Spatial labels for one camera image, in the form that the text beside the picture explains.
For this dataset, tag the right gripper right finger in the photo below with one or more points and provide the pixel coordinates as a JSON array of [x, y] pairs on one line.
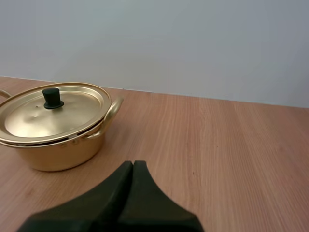
[[149, 205]]

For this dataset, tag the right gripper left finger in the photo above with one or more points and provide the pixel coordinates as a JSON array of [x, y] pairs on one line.
[[101, 203]]

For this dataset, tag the gold lid with black knob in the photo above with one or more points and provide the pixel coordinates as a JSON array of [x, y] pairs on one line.
[[58, 116]]

